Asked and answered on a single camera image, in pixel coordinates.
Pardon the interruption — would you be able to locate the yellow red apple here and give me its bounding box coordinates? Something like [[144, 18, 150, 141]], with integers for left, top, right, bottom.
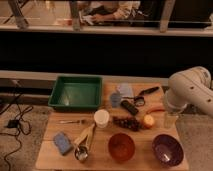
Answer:
[[142, 115, 155, 129]]

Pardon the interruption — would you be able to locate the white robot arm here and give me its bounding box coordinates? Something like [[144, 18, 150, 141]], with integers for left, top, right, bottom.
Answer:
[[162, 66, 213, 129]]

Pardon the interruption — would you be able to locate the purple bowl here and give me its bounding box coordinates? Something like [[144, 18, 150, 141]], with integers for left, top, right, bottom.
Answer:
[[152, 134, 184, 167]]

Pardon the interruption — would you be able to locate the red orange bowl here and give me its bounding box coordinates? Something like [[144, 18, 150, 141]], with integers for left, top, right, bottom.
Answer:
[[108, 133, 135, 163]]

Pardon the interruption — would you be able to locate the orange carrot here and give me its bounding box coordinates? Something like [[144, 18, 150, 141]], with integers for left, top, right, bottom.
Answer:
[[146, 106, 165, 114]]

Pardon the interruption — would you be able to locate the black remote control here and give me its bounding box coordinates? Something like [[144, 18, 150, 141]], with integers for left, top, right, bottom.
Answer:
[[120, 100, 139, 116]]

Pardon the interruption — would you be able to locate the bunch of dark grapes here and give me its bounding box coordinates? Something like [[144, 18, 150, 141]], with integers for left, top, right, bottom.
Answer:
[[113, 117, 141, 131]]

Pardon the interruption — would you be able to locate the blue grey cloth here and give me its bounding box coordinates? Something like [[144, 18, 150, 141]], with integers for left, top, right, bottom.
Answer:
[[117, 83, 134, 98]]

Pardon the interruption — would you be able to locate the small blue cup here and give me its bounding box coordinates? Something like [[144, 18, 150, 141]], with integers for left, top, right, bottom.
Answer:
[[110, 93, 121, 108]]

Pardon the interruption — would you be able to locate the white paper cup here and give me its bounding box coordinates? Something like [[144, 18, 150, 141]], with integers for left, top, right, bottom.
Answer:
[[94, 109, 110, 128]]

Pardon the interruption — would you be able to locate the silver fork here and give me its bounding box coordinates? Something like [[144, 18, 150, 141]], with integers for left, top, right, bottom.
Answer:
[[59, 119, 86, 124]]

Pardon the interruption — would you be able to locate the green plastic tray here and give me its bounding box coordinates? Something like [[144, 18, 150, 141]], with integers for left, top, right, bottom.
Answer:
[[48, 76, 102, 111]]

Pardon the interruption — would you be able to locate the blue sponge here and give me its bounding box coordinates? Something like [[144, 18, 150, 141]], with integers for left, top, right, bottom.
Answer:
[[53, 132, 73, 155]]

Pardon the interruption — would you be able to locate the person behind glass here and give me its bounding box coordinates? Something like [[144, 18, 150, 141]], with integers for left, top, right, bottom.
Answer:
[[78, 0, 141, 25]]

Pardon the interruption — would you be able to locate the black power adapter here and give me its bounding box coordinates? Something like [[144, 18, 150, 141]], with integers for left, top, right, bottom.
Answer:
[[7, 119, 19, 128]]

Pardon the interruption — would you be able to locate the metal measuring cup wooden handle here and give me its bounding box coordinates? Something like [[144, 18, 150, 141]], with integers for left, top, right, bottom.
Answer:
[[74, 123, 96, 163]]

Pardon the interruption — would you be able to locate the black floor cable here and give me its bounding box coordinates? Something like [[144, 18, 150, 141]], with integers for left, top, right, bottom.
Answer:
[[0, 93, 35, 171]]

